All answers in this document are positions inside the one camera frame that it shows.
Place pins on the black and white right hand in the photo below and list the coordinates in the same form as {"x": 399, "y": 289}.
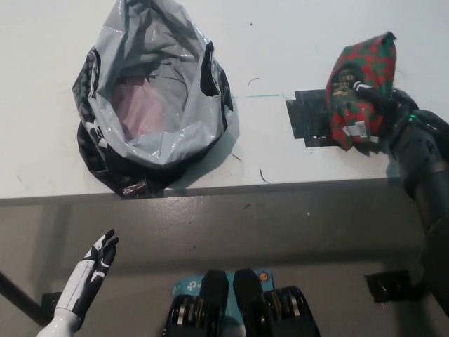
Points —
{"x": 403, "y": 112}

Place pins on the white and black left hand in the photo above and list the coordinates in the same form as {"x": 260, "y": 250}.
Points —
{"x": 80, "y": 281}

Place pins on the red green coffee bean bag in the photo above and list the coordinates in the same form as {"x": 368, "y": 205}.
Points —
{"x": 365, "y": 63}

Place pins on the black table leg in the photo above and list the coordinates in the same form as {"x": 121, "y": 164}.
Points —
{"x": 17, "y": 293}

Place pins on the black tape patch on table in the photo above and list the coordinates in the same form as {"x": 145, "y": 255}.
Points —
{"x": 308, "y": 116}

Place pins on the black floor tape patch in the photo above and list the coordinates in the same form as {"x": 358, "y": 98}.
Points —
{"x": 51, "y": 305}
{"x": 389, "y": 286}

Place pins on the black plastic bag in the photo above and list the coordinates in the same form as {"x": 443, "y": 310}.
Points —
{"x": 151, "y": 105}

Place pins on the teal box on robot body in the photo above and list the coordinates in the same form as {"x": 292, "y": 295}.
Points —
{"x": 187, "y": 286}

